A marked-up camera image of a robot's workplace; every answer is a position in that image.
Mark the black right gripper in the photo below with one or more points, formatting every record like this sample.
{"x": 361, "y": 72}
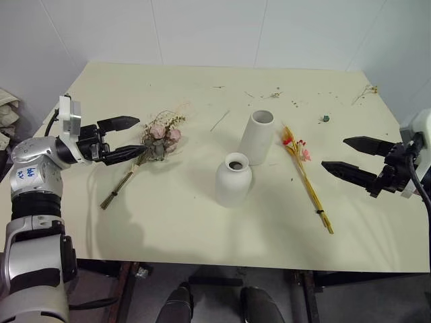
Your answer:
{"x": 392, "y": 175}

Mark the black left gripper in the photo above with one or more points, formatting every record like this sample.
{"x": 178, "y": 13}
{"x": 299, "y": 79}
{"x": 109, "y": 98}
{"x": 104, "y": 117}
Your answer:
{"x": 90, "y": 143}

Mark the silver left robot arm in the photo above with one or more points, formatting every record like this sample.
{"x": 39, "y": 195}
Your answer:
{"x": 32, "y": 242}

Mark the tall white cylinder vase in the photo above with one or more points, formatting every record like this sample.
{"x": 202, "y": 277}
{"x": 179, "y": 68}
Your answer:
{"x": 256, "y": 141}

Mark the short white necked vase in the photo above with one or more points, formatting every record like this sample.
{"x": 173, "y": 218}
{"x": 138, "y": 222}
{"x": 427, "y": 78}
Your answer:
{"x": 232, "y": 185}

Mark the dried pink rose bouquet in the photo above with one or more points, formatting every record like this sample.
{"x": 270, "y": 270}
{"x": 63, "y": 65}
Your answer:
{"x": 158, "y": 139}

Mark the yellow red dried flower bunch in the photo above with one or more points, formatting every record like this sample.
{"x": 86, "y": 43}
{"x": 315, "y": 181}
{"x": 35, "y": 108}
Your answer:
{"x": 304, "y": 168}

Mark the yellow dried flower sprig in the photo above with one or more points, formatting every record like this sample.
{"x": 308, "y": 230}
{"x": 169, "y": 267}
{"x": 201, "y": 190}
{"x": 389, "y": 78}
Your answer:
{"x": 365, "y": 92}

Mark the thin pale loose stem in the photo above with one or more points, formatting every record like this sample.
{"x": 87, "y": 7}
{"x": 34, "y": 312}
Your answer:
{"x": 219, "y": 121}

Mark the beige crumpled cloth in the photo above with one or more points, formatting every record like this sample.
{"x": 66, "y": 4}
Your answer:
{"x": 6, "y": 117}

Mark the rusty table leg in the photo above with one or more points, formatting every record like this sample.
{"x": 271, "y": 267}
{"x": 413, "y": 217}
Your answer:
{"x": 126, "y": 292}
{"x": 304, "y": 297}

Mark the dark rounded shape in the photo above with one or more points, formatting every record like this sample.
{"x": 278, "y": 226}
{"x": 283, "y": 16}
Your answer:
{"x": 261, "y": 306}
{"x": 176, "y": 306}

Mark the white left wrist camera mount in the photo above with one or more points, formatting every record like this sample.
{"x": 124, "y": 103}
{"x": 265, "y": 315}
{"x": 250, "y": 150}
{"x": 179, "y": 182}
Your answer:
{"x": 69, "y": 114}

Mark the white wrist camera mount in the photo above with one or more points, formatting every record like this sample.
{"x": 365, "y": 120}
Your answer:
{"x": 423, "y": 126}
{"x": 69, "y": 114}

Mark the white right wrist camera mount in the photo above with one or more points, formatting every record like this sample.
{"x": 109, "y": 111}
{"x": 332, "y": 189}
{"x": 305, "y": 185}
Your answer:
{"x": 423, "y": 126}

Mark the black table frame bar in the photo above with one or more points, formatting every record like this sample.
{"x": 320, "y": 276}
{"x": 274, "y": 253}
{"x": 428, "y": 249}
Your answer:
{"x": 215, "y": 281}

